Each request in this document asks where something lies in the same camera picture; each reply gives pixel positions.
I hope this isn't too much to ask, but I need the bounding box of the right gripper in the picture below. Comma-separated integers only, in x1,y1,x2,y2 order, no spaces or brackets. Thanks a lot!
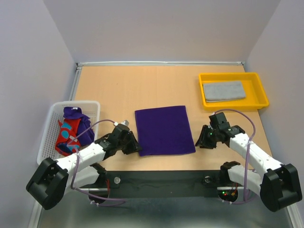
194,124,219,149

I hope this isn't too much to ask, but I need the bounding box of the purple towel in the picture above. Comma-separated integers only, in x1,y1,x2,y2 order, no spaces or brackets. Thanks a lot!
63,106,95,146
135,105,196,157

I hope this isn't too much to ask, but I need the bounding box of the grey panda towel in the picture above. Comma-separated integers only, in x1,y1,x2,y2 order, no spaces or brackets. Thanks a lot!
202,81,246,103

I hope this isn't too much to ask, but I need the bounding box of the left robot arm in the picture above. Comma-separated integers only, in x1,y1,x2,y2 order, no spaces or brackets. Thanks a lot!
26,123,142,210

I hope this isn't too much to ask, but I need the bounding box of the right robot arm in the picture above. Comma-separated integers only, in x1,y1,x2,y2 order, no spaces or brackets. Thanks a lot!
195,110,303,212

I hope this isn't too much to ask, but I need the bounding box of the white plastic basket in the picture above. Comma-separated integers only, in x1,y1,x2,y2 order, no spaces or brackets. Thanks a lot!
37,100,100,164

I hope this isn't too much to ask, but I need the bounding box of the red blue patterned towel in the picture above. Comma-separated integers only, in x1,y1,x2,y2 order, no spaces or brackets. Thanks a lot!
55,119,81,156

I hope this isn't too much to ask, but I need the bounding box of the yellow plastic tray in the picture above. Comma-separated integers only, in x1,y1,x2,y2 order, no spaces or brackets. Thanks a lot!
199,72,269,111

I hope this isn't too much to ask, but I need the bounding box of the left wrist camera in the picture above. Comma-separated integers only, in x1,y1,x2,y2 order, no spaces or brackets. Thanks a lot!
113,120,129,127

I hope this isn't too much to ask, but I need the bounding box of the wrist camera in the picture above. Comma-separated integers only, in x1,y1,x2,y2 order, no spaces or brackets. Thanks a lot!
113,120,129,127
209,111,221,117

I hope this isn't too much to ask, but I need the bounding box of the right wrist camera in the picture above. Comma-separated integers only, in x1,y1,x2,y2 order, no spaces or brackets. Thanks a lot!
209,111,221,117

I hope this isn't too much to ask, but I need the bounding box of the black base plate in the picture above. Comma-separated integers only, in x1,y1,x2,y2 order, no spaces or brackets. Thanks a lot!
78,170,247,199

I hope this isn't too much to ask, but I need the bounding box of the aluminium front rail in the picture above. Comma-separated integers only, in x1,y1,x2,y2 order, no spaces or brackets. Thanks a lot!
38,169,292,190

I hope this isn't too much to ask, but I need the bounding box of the aluminium rail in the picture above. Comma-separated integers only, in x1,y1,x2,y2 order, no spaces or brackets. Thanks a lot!
38,169,292,190
76,61,244,67

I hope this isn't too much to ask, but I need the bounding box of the aluminium back rail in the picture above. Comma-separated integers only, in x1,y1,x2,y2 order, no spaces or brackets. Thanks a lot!
76,61,244,67

